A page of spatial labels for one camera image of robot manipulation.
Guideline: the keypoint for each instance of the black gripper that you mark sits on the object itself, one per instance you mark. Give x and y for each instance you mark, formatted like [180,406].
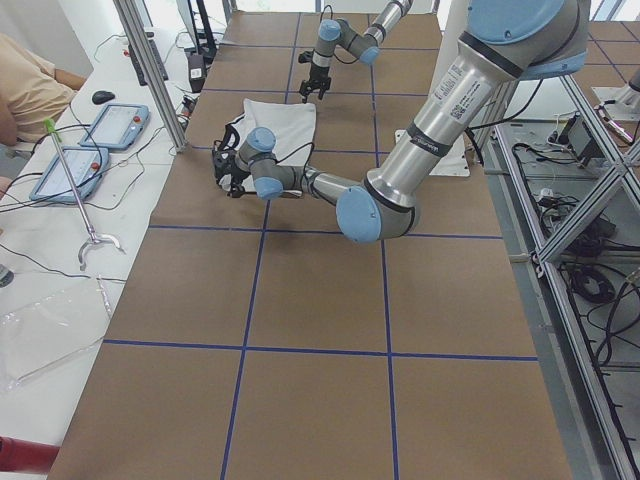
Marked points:
[316,73]
[223,163]

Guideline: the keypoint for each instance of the grey cartoon print t-shirt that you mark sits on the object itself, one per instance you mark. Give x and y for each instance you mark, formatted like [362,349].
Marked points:
[280,130]

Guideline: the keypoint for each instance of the black power adapter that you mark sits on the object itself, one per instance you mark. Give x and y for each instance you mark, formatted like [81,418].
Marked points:
[196,72]

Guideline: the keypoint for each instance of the far blue teach pendant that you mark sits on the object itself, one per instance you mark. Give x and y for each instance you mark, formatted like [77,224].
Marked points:
[116,126]

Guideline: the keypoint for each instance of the black computer mouse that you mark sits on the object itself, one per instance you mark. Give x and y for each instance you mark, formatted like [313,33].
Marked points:
[102,96]

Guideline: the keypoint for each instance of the metal reacher grabber tool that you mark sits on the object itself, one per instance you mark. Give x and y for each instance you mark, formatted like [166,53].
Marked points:
[95,239]

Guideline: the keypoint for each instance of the seated person in beige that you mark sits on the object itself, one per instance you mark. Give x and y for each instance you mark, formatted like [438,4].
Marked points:
[33,90]

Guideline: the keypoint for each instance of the clear acrylic tray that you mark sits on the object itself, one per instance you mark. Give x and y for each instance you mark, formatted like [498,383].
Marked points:
[41,336]

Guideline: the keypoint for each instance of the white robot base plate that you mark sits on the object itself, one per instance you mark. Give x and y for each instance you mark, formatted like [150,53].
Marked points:
[450,160]

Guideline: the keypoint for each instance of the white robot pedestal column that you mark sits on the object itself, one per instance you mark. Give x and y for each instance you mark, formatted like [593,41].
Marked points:
[453,17]

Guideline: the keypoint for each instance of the aluminium frame post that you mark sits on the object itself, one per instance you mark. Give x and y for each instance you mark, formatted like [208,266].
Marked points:
[134,30]

